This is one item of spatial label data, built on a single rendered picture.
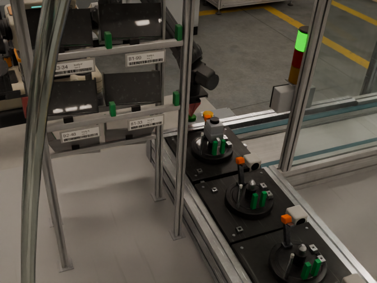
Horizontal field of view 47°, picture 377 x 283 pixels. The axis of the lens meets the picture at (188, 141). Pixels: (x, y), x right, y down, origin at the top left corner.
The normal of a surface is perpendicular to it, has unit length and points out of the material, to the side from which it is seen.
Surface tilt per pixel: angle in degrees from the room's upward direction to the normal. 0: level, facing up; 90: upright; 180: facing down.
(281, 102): 90
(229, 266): 0
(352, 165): 90
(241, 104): 0
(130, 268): 0
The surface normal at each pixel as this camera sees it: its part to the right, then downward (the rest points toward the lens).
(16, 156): 0.05, -0.81
